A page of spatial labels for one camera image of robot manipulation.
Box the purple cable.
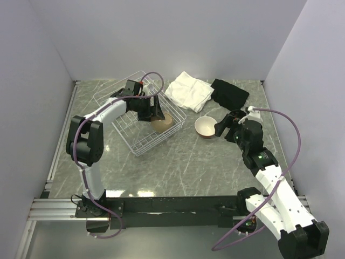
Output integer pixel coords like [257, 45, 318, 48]
[73, 71, 164, 240]
[211, 107, 302, 251]

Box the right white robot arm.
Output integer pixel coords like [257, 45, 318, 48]
[212, 106, 329, 258]

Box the black folded cloth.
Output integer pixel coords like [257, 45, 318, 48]
[211, 79, 250, 111]

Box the black base beam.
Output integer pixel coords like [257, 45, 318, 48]
[75, 195, 253, 230]

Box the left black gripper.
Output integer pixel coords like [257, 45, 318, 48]
[134, 95, 165, 122]

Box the red ceramic bowl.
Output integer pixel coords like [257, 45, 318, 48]
[194, 116, 217, 139]

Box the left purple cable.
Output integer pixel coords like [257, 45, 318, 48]
[73, 71, 164, 240]

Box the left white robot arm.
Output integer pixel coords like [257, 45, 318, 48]
[66, 79, 164, 217]

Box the white folded cloth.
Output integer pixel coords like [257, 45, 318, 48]
[165, 71, 214, 113]

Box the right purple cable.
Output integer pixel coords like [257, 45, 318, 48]
[211, 107, 302, 251]

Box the aluminium frame rail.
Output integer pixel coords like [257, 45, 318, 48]
[16, 79, 81, 259]

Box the white wire dish rack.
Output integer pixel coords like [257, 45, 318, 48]
[93, 71, 187, 156]

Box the tan floral bowl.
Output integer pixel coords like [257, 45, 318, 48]
[150, 112, 174, 133]

